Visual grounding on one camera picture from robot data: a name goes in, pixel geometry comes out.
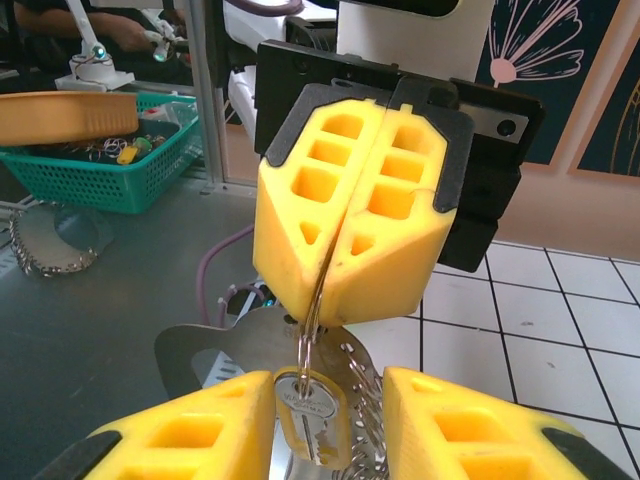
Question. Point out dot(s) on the green key cap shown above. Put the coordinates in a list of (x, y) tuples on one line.
[(141, 144)]

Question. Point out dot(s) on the pile of silver keyrings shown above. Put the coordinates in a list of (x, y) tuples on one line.
[(107, 147)]

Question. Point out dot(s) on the orange plastic lid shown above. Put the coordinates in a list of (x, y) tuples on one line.
[(60, 120)]

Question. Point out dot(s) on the aluminium frame post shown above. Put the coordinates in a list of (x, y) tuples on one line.
[(205, 90)]

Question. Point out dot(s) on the clear plastic box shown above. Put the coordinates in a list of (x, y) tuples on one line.
[(175, 117)]

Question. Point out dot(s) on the small circuit board with LED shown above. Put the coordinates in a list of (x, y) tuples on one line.
[(260, 302)]

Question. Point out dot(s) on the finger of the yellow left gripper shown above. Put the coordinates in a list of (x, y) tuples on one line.
[(295, 240), (395, 270)]

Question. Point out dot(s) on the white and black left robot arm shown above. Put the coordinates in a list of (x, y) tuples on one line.
[(242, 100)]

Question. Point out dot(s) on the grey metal sheet panel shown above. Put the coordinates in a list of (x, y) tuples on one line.
[(100, 350)]

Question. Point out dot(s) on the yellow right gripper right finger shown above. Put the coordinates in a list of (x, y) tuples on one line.
[(475, 440)]

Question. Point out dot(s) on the small metal screw object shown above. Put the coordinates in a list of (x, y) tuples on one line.
[(260, 340)]

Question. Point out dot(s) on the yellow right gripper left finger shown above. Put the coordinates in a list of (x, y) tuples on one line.
[(190, 435)]

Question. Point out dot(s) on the teal plastic basket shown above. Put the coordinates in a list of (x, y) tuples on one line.
[(100, 190)]

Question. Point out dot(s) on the person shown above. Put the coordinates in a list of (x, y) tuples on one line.
[(60, 22)]

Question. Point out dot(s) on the white handheld controller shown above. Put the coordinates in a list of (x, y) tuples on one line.
[(160, 47)]

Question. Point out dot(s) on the person's hand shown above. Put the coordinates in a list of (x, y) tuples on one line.
[(135, 37)]

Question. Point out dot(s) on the yellow key tag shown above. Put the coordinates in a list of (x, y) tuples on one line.
[(127, 155)]

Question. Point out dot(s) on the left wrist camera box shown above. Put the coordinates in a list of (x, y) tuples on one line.
[(410, 45)]

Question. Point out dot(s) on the key with yellow cover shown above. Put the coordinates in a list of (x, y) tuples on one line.
[(307, 405)]

